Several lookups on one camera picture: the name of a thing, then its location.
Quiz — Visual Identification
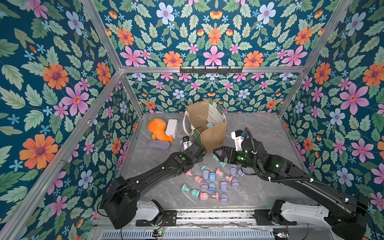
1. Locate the pink hourglass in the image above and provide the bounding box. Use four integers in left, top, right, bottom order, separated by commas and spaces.
186, 170, 204, 185
215, 168, 234, 183
200, 192, 220, 201

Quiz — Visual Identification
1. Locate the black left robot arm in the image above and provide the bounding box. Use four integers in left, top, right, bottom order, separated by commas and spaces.
101, 142, 207, 230

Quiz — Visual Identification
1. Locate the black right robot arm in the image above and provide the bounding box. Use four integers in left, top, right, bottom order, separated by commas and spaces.
213, 139, 368, 240

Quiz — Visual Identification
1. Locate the purple hourglass right pair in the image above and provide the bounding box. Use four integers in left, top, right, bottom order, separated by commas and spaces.
230, 165, 245, 178

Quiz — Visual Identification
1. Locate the blue hourglass centre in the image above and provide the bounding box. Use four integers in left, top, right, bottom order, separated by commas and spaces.
208, 172, 216, 192

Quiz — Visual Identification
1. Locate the purple hourglass front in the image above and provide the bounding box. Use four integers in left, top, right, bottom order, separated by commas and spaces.
220, 182, 228, 202

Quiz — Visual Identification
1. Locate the pink hourglass front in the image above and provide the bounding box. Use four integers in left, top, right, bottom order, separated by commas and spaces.
200, 192, 220, 201

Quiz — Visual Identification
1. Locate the white rectangular box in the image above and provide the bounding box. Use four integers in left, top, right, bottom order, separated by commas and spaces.
166, 119, 178, 138

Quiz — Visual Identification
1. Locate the orange plush toy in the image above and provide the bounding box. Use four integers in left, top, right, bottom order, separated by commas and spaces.
148, 118, 173, 143

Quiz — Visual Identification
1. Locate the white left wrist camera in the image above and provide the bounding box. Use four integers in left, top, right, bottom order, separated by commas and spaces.
181, 136, 192, 152

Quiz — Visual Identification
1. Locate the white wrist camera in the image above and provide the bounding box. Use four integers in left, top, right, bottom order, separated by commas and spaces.
181, 136, 192, 152
231, 130, 245, 151

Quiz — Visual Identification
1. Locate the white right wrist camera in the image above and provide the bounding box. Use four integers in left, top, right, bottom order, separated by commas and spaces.
231, 130, 245, 151

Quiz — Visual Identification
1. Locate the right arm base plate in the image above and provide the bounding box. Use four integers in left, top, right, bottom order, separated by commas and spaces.
253, 200, 297, 226

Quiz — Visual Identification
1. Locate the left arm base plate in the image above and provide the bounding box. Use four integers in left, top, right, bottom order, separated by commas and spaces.
135, 210, 178, 227

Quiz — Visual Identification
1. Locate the black hook rail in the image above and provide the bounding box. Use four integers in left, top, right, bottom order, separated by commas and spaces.
179, 67, 243, 75

